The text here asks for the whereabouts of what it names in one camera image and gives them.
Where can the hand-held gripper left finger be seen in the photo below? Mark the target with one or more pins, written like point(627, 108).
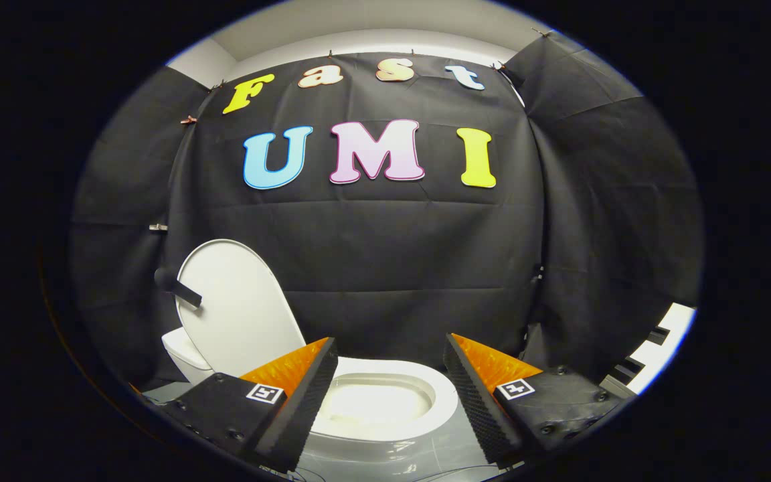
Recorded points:
point(302, 402)

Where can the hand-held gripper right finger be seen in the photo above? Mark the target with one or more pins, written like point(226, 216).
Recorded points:
point(472, 402)

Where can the white toilet lid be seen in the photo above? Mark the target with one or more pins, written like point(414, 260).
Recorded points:
point(241, 308)

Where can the black round lid lifter tab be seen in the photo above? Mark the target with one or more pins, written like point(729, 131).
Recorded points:
point(178, 289)

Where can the white ceramic toilet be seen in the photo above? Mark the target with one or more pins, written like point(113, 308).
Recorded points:
point(188, 355)

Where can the black backdrop cloth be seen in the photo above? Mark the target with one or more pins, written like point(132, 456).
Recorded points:
point(392, 254)

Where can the white stepped fixture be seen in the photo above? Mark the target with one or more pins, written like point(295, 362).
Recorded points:
point(653, 348)

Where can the copper cloth clip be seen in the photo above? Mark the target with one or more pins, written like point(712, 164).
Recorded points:
point(188, 120)

